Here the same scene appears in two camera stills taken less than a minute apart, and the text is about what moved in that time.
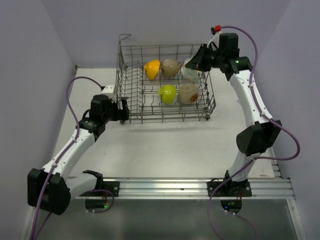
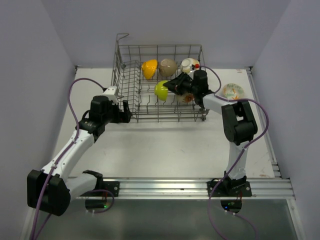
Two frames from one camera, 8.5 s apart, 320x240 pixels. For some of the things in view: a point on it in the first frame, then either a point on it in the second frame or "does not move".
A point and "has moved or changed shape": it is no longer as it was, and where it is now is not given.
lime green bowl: (167, 92) has moved or changed shape
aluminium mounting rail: (194, 187) does not move
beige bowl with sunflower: (188, 93) has moved or changed shape
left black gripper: (121, 115) does not move
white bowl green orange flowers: (190, 74) to (232, 91)
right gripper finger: (201, 61) to (180, 83)
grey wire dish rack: (158, 87) does not move
